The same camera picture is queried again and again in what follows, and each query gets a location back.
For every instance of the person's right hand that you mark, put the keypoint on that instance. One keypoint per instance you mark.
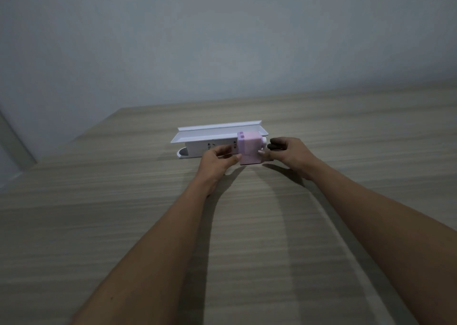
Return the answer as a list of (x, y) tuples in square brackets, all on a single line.
[(294, 158)]

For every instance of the person's left hand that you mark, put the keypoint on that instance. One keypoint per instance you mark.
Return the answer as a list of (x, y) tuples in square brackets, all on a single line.
[(212, 167)]

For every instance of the person's left thumb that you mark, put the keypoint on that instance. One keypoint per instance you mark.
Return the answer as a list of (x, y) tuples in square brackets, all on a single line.
[(234, 160)]

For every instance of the person's right thumb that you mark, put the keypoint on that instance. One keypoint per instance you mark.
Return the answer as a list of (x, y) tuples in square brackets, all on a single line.
[(265, 155)]

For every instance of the pink box-shaped device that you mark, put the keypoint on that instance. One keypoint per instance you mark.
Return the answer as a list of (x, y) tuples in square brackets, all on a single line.
[(250, 148)]

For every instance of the white power strip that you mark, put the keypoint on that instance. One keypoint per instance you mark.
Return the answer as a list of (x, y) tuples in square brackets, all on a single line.
[(210, 147)]

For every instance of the person's right forearm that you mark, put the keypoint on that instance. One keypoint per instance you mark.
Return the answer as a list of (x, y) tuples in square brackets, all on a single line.
[(385, 235)]

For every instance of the person's left forearm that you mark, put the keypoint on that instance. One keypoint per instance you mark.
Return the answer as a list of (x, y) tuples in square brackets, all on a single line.
[(157, 257)]

